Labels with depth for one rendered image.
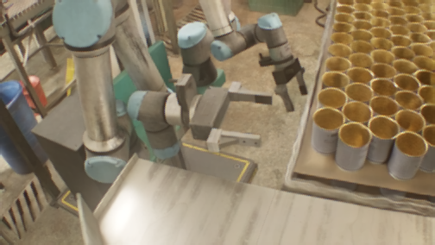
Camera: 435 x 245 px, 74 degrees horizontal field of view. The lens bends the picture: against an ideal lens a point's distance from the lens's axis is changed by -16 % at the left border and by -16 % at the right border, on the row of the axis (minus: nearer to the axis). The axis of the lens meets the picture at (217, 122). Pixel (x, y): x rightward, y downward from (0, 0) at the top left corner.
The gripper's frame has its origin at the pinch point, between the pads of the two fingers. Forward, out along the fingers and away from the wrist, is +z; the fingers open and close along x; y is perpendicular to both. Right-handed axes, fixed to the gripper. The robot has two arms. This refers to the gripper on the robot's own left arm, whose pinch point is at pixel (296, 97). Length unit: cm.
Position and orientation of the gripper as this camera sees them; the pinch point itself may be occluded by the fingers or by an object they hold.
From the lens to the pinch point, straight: 123.2
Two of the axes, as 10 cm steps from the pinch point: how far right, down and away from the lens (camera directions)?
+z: 3.8, 8.7, 3.3
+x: 5.7, -5.0, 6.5
